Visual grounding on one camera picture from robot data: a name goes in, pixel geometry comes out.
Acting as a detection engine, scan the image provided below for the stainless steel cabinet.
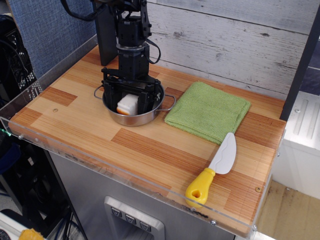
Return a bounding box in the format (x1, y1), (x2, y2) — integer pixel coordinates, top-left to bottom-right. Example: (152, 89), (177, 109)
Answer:
(50, 153), (235, 240)

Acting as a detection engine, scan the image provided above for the yellow handled white toy knife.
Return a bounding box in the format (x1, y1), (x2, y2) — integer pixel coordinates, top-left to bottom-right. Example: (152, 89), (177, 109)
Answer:
(185, 132), (237, 208)

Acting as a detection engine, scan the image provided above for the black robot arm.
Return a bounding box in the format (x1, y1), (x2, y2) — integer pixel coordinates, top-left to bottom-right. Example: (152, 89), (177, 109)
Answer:
(61, 0), (161, 116)

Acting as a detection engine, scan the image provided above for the silver button control panel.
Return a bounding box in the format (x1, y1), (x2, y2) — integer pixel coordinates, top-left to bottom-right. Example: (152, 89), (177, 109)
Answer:
(104, 196), (166, 240)

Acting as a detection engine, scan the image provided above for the dark grey left post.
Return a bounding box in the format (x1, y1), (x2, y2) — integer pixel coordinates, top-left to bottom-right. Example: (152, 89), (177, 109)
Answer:
(95, 6), (118, 66)

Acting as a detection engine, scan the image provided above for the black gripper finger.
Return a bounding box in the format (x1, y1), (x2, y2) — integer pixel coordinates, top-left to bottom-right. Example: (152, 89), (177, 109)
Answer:
(103, 83), (122, 110)
(137, 92), (155, 115)

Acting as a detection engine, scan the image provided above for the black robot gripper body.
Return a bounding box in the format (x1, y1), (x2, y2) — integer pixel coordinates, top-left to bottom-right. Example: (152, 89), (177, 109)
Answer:
(101, 44), (160, 97)

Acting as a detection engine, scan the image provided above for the dark grey post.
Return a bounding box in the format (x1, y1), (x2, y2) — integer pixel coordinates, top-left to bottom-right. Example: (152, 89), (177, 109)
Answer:
(279, 6), (320, 121)
(95, 6), (118, 66)

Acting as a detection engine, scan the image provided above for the white ribbed appliance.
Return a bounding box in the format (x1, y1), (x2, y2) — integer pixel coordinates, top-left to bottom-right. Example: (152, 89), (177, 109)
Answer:
(271, 91), (320, 199)

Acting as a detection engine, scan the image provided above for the dark grey right post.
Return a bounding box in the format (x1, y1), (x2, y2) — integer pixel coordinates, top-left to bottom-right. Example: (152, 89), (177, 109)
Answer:
(279, 6), (320, 121)

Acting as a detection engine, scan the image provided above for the white orange mushroom stem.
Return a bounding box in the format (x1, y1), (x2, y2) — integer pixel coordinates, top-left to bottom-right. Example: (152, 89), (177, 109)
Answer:
(116, 94), (138, 116)

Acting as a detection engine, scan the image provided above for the black plastic crate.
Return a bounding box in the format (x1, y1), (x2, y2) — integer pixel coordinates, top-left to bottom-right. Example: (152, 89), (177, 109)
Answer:
(0, 14), (37, 99)

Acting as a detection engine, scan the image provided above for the green folded cloth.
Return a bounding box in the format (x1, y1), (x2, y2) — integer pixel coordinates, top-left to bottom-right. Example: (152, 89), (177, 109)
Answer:
(164, 82), (251, 145)

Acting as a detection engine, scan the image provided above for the small stainless steel pot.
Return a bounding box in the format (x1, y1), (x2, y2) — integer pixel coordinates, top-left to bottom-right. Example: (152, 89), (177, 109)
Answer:
(93, 85), (177, 127)

